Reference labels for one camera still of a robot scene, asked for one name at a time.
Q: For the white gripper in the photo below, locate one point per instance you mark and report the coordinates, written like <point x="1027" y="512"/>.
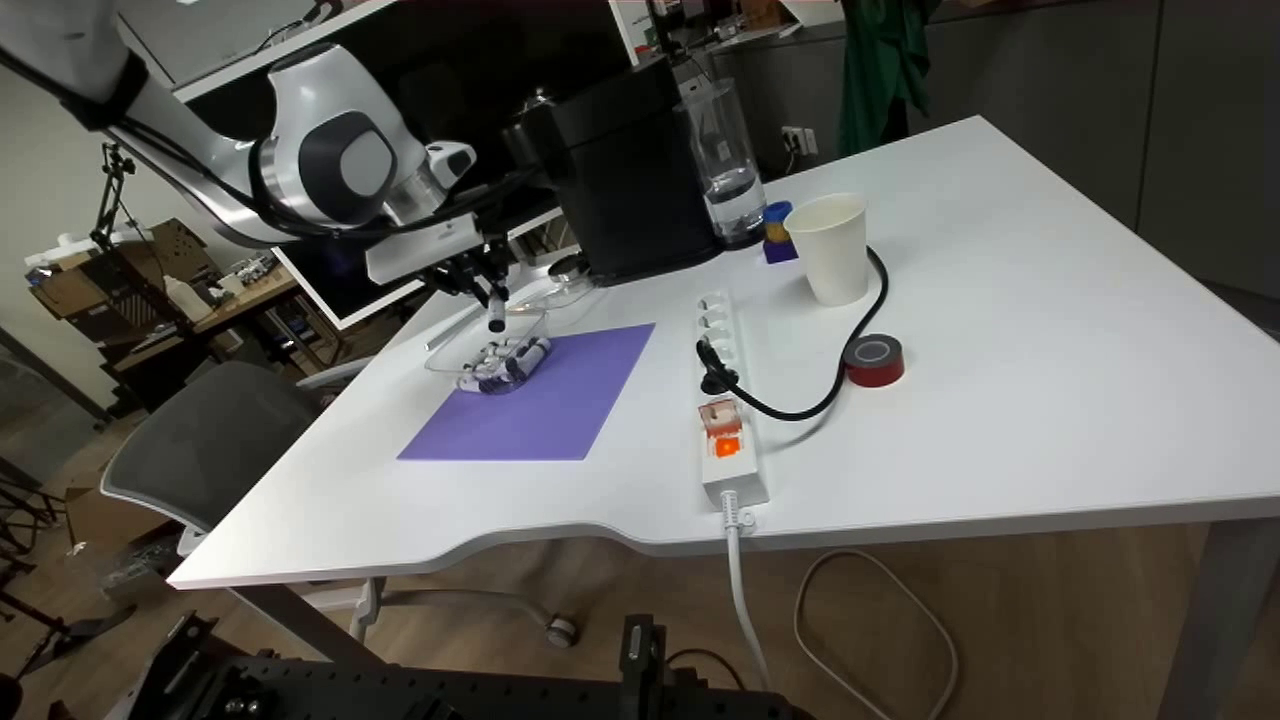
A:
<point x="423" y="250"/>

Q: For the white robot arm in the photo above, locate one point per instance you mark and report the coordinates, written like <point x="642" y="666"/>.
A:
<point x="334" y="161"/>

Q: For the white framed computer monitor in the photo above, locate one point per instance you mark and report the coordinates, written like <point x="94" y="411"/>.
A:
<point x="324" y="298"/>

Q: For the purple mat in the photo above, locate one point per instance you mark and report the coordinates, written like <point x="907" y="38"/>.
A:
<point x="562" y="401"/>

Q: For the black coffee machine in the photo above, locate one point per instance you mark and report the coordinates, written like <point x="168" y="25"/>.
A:
<point x="642" y="172"/>

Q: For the clear water tank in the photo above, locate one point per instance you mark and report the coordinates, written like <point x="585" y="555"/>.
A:
<point x="723" y="144"/>

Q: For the white power strip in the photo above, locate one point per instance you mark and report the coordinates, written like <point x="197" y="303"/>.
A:
<point x="725" y="401"/>

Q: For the grey office chair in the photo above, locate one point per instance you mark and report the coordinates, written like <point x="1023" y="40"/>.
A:
<point x="212" y="442"/>

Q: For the blue and yellow small block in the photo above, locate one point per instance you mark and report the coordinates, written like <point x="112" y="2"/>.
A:
<point x="778" y="233"/>

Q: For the brown cardboard boxes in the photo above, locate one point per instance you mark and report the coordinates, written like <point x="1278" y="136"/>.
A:
<point x="132" y="274"/>

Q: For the white paper cup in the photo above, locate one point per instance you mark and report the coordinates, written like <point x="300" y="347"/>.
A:
<point x="833" y="254"/>

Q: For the green cloth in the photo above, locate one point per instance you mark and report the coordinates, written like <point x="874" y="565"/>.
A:
<point x="884" y="67"/>

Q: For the grey table leg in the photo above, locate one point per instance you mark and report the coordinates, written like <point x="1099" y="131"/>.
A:
<point x="1222" y="624"/>

